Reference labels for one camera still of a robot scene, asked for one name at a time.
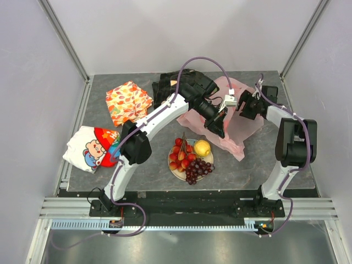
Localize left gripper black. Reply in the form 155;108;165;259
194;100;228;140

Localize pink plastic bag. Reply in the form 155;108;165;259
176;76;265;162

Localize yellow fake lemon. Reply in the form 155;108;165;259
194;140;211;157

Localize beige blue ceramic plate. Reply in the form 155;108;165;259
170;139;214;181

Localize red fake lychee bunch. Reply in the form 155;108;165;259
168;133;197;172

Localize purple fake grape bunch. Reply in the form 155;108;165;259
185;158;215;185

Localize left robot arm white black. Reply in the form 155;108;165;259
101;78;228;216

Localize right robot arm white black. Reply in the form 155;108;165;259
236;86;317;217

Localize black beige plush cloth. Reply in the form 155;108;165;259
152;69;206;109

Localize orange floral cloth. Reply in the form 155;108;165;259
106;81;153;127

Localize colourful cartoon cloth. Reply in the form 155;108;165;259
63;126;120;174

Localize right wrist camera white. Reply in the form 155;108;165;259
252;87;261;100

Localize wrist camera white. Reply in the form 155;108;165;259
252;87;261;100
219;88;238;112

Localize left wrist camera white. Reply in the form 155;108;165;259
219;88;238;112

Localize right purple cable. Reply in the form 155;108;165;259
255;73;316;239

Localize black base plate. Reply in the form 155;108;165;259
89;190;285;218

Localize grey slotted cable duct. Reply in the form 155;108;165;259
51;219;259;232

